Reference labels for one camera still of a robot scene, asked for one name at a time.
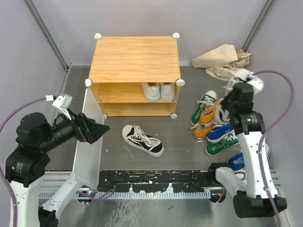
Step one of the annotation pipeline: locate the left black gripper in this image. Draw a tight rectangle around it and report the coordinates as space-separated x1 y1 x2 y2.
40 106 110 149

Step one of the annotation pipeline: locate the orange sneaker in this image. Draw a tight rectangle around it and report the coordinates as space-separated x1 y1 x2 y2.
199 98 223 127
193 124 215 140

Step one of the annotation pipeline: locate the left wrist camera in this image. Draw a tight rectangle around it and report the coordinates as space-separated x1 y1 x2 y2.
52 93 72 120

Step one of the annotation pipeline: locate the green sneaker lower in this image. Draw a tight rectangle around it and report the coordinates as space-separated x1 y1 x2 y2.
205 135 239 156

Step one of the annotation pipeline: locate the white cabinet door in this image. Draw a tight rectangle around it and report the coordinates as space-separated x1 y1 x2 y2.
72 88 104 189

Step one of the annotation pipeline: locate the blue sneaker upper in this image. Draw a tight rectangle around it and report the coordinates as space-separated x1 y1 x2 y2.
207 123 234 143

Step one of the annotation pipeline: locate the green sneaker upper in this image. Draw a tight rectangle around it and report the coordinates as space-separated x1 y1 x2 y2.
190 90 217 126

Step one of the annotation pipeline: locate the orange sneaker lower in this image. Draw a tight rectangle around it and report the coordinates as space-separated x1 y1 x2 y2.
193 124 215 140

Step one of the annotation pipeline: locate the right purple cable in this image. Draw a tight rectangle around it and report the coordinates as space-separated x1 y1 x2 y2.
253 70 294 227

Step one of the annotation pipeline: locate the beige cloth bag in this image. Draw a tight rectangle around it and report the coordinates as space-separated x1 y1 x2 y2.
192 44 251 81

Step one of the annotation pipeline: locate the green sneaker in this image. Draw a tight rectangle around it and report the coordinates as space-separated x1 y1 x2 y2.
190 90 217 126
205 135 239 156

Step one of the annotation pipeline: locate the purple cable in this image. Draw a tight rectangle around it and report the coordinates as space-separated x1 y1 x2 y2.
253 70 294 227
0 95 54 227

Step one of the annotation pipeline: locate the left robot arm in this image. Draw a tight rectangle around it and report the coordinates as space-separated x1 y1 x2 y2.
5 113 110 227

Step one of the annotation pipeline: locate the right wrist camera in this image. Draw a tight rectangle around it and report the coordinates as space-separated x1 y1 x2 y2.
246 74 264 94

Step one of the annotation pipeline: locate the orange sneaker upper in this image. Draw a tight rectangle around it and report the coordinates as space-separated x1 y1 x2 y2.
199 98 223 127

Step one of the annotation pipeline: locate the black white sneaker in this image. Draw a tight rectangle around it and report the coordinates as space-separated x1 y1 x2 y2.
215 69 254 125
122 125 164 157

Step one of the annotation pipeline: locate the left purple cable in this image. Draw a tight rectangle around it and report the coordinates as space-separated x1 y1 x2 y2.
0 95 54 227

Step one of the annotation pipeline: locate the wooden shoe cabinet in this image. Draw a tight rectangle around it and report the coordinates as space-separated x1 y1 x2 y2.
85 33 185 119

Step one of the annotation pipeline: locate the blue sneaker lower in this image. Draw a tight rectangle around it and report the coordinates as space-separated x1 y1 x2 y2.
226 143 271 171

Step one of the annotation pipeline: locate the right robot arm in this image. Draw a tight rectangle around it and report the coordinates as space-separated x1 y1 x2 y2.
207 82 287 218

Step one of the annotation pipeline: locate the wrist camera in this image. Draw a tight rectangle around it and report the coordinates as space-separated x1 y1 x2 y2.
246 74 264 94
52 93 72 120

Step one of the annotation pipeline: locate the white cable tray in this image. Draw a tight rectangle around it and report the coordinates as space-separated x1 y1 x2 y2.
39 189 211 200

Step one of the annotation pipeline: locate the blue sneaker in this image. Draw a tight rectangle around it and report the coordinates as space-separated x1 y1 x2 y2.
226 143 271 171
207 123 234 143

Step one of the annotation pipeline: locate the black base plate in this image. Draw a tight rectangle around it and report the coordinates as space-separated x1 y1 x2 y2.
97 170 222 193

